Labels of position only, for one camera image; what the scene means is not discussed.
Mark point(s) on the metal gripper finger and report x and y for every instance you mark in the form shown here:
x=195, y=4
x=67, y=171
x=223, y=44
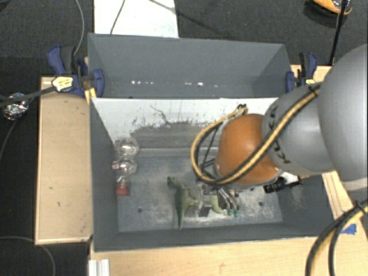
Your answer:
x=206, y=196
x=204, y=211

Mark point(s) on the green toy dinosaur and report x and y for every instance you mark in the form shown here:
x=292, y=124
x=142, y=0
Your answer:
x=183, y=197

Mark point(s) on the clear bottle with red cap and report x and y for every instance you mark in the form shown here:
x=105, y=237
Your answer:
x=125, y=165

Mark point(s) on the grey metal bin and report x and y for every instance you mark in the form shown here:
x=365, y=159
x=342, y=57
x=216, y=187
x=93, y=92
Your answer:
x=161, y=68

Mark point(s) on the pale wood board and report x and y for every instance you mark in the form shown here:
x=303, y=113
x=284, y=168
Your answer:
x=64, y=165

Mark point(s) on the black cylinder on white bracket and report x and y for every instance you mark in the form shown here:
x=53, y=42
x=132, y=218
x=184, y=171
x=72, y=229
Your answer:
x=277, y=186

